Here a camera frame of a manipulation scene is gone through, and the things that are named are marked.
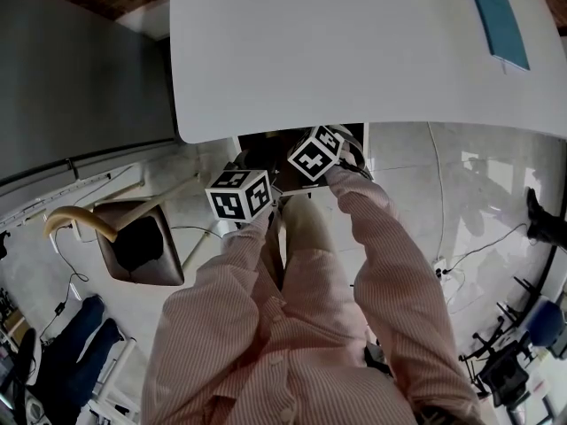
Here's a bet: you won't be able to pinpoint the person's right forearm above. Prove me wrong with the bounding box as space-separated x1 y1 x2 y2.
324 165 444 291

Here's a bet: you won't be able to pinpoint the black cable with adapter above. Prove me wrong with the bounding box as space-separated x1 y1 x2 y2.
51 226 90 317

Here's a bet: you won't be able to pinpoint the person's left forearm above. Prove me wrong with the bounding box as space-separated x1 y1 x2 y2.
190 199 284 296

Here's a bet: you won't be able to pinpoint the teal notebook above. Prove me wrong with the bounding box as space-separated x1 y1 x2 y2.
463 0 532 73

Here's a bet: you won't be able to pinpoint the person's beige trouser legs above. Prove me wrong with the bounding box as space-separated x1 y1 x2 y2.
279 194 358 309

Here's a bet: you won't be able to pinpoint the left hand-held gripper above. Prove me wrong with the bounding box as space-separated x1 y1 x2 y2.
205 151 275 224

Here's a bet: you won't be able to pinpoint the white desk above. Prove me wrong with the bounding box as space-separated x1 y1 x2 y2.
169 0 567 145

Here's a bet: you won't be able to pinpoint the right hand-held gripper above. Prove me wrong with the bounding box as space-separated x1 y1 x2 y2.
286 124 374 182

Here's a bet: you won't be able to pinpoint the white cable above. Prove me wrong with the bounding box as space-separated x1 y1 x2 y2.
427 121 446 263

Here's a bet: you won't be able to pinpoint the black office chair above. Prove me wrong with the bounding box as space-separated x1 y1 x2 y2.
458 328 535 411

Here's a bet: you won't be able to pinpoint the person's pink striped shirt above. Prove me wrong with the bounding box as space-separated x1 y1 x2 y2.
140 236 488 425

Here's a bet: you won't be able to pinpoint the brown wooden chair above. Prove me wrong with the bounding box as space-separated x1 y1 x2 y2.
43 173 200 288

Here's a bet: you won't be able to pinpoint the grey partition panel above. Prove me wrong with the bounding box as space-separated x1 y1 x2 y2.
0 0 179 186

